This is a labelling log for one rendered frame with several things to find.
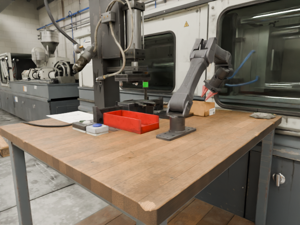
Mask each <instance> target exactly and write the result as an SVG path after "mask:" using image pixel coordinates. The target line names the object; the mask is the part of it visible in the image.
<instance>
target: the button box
mask: <svg viewBox="0 0 300 225"><path fill-rule="evenodd" d="M22 123H25V124H29V125H34V126H40V127H65V126H71V125H72V127H73V129H75V130H77V131H80V132H84V133H86V132H87V131H86V126H90V125H93V124H97V123H95V122H90V123H83V122H79V121H77V122H72V124H67V125H38V124H33V123H29V122H22Z"/></svg>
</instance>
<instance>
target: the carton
mask: <svg viewBox="0 0 300 225"><path fill-rule="evenodd" d="M190 112H192V113H194V116H201V117H206V116H210V115H213V114H215V102H205V101H195V100H193V104H192V107H191V109H190Z"/></svg>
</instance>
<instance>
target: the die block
mask: <svg viewBox="0 0 300 225"><path fill-rule="evenodd" d="M121 106H122V105H121ZM123 110H126V111H132V112H138V113H146V114H153V106H144V107H143V108H138V107H135V105H132V106H125V105H123Z"/></svg>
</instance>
